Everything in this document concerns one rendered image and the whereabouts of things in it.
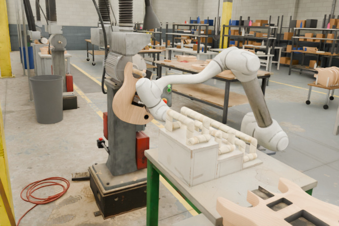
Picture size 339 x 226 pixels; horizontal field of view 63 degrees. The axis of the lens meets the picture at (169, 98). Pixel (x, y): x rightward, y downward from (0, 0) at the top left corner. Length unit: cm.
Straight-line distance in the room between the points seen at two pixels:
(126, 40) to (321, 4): 1281
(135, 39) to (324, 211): 135
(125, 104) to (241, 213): 125
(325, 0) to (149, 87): 1289
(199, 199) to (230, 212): 24
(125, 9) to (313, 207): 154
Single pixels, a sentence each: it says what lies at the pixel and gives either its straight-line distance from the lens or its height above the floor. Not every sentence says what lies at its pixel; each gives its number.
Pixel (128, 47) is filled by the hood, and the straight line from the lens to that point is 181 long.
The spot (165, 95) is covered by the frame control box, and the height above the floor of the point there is 103.
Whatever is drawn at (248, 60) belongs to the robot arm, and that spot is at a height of 141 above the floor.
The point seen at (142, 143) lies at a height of 57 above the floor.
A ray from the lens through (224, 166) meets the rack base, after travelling 131.
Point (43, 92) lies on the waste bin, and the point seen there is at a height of 53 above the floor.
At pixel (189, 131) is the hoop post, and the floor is 116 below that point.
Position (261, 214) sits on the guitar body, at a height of 103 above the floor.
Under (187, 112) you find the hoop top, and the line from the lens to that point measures 128.
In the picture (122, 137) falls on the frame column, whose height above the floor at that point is 64.
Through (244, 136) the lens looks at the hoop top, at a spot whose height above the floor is 104.
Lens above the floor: 158
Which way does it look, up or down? 15 degrees down
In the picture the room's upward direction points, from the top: 2 degrees clockwise
